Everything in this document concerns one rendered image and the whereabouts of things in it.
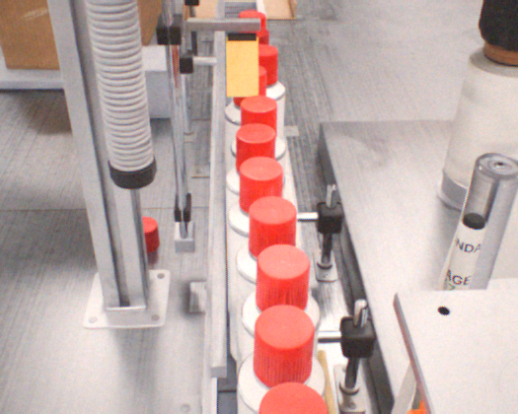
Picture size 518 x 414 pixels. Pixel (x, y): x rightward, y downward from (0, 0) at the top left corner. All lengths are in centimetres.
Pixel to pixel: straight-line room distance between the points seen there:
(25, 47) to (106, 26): 83
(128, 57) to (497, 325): 27
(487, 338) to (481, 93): 48
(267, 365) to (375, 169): 54
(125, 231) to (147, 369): 14
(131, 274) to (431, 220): 36
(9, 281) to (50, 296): 6
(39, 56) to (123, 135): 80
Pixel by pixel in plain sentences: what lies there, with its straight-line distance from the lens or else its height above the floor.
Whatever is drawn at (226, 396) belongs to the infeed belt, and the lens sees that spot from 57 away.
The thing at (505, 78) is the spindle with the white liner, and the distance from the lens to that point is 71.
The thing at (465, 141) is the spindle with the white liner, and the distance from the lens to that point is 76.
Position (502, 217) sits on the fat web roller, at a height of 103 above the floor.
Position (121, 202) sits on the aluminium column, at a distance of 61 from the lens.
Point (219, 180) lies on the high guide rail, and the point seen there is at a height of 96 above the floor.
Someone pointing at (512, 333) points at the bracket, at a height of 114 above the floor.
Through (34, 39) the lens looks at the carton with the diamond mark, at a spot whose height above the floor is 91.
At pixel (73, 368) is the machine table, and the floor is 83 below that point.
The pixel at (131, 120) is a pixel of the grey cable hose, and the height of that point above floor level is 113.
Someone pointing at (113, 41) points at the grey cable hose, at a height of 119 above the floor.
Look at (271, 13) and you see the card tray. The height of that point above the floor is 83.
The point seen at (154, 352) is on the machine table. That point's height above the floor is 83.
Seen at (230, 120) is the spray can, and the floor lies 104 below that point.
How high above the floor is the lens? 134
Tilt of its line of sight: 36 degrees down
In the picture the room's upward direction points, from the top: 1 degrees clockwise
